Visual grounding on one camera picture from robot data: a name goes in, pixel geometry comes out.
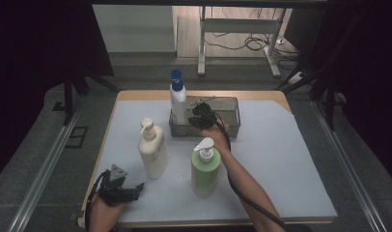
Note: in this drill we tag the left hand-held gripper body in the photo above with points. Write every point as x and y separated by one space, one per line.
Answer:
115 193

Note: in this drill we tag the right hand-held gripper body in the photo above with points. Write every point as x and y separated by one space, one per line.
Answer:
205 116

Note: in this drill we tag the white bottle with blue cap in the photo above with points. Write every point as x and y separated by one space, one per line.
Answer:
178 103

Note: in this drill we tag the metal mesh basket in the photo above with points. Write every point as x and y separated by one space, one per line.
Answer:
231 119

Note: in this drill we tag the cream pump bottle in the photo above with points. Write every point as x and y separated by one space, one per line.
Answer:
153 154

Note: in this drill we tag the green pump bottle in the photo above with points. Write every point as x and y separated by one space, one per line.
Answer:
205 174

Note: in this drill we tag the person's right hand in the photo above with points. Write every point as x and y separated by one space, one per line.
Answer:
216 137

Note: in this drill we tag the person's left hand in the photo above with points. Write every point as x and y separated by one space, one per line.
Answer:
104 216

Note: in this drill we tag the wooden table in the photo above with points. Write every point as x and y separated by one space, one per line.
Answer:
145 95

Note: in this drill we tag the light blue table mat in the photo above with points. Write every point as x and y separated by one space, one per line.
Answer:
281 154

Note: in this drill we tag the white power strip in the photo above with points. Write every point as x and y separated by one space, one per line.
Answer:
296 78

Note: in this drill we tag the white cabinet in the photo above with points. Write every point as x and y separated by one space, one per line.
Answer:
134 29

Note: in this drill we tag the black metal stand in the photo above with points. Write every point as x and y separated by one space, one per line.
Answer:
329 103
68 96

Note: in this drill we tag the black curtain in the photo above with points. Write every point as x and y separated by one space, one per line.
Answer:
30 64
368 64

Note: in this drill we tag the aluminium rail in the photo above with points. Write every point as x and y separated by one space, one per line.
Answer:
46 167
348 167

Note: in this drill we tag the white metal stand frame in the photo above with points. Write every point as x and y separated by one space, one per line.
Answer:
239 25

